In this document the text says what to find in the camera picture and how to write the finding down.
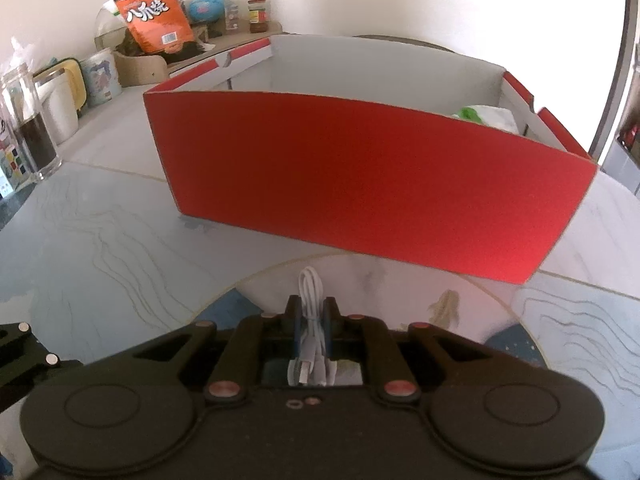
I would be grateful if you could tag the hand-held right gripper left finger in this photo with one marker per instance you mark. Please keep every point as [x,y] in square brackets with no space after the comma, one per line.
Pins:
[296,330]

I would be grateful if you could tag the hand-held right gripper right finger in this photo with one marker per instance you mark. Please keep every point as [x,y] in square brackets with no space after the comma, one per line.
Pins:
[328,330]

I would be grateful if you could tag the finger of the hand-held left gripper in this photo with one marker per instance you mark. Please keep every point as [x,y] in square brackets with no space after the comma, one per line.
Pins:
[20,355]

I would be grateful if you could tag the red cardboard box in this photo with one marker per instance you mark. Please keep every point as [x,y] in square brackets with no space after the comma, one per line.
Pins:
[360,175]

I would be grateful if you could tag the colourful cube box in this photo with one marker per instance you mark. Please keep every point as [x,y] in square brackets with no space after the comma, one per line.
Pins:
[12,165]

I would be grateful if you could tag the glass jar with dark contents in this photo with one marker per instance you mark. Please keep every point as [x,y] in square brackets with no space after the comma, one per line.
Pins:
[30,130]

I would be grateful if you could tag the white and yellow kettle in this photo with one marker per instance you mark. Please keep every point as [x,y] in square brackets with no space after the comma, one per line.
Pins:
[57,105]

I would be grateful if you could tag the printed mug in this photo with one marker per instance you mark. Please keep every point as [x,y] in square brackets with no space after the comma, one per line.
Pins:
[102,77]

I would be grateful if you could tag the low sideboard cabinet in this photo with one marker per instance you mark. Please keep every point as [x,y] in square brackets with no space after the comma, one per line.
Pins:
[235,40]

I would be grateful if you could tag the wooden chair with solid back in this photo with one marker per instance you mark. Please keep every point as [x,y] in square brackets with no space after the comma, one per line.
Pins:
[400,39]

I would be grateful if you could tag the beige tray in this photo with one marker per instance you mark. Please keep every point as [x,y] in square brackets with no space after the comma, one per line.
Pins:
[142,67]

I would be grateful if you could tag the red lid sauce jar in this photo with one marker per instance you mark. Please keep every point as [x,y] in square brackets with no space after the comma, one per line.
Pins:
[258,16]

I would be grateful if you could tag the small glass bottle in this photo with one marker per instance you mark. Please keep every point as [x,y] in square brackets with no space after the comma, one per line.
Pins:
[231,15]

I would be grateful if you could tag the blue ball toy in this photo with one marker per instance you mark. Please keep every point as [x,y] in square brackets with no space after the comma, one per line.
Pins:
[206,6]

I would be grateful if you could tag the clear plastic cover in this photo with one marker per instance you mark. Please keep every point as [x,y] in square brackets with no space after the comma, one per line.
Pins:
[106,25]

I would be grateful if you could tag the orange snack bag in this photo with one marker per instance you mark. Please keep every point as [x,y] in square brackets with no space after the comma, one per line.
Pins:
[155,15]

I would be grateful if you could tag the small red toy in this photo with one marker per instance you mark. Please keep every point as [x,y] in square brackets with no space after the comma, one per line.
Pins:
[631,136]

